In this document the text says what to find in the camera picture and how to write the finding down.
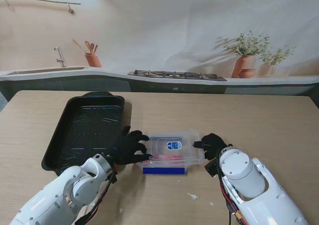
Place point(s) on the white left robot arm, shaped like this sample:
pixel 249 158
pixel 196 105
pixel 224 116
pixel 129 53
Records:
pixel 49 200

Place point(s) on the large white paper scrap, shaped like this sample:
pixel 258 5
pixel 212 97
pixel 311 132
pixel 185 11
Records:
pixel 194 196

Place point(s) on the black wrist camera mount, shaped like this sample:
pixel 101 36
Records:
pixel 211 167
pixel 114 177

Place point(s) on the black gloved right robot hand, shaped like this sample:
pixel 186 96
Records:
pixel 213 144

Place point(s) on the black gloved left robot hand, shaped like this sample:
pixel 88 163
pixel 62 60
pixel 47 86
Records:
pixel 127 147

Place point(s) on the clear lid with blue label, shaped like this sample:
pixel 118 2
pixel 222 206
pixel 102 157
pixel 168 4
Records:
pixel 184 147

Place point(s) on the clear plastic container blue flaps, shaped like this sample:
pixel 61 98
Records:
pixel 163 171

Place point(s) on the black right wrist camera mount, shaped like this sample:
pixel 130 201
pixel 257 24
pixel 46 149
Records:
pixel 211 167

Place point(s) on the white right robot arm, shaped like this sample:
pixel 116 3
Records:
pixel 261 197

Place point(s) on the printed kitchen backdrop cloth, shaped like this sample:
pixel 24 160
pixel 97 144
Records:
pixel 159 35

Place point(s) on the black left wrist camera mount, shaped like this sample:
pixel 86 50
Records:
pixel 114 177

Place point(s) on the black baking tray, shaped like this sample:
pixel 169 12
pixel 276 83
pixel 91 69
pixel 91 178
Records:
pixel 87 115

